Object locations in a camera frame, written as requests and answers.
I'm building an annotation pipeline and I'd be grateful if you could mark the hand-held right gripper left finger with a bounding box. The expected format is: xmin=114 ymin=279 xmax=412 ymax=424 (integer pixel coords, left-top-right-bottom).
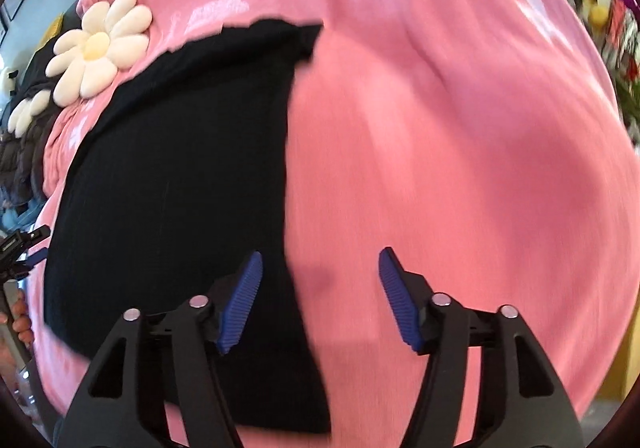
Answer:
xmin=52 ymin=250 xmax=264 ymax=448

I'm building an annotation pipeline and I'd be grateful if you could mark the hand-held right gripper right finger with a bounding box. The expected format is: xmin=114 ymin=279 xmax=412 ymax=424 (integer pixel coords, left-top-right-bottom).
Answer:
xmin=377 ymin=247 xmax=586 ymax=448

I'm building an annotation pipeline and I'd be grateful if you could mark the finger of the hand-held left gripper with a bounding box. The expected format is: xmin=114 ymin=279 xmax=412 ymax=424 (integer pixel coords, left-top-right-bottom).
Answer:
xmin=0 ymin=225 xmax=52 ymax=255
xmin=5 ymin=249 xmax=49 ymax=280

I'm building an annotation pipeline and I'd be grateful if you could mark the black knit garment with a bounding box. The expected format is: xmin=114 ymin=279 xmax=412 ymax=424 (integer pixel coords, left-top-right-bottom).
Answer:
xmin=42 ymin=18 xmax=333 ymax=436

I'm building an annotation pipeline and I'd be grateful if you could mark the person's left hand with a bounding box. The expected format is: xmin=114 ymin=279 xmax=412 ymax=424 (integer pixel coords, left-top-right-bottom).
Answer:
xmin=0 ymin=288 xmax=35 ymax=350

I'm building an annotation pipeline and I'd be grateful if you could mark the dark puffy jacket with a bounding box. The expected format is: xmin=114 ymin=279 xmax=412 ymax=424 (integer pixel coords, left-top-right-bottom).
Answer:
xmin=0 ymin=43 xmax=68 ymax=209

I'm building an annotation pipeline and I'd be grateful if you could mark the small daisy flower pillow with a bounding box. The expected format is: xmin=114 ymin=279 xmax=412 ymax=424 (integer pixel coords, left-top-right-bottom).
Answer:
xmin=7 ymin=88 xmax=53 ymax=139

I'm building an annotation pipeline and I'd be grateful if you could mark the pink printed blanket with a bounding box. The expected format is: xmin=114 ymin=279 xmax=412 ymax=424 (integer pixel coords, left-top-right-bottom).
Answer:
xmin=30 ymin=0 xmax=628 ymax=448

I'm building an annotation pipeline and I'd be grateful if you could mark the large daisy flower pillow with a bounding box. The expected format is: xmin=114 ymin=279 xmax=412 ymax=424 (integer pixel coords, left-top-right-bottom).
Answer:
xmin=45 ymin=0 xmax=153 ymax=106

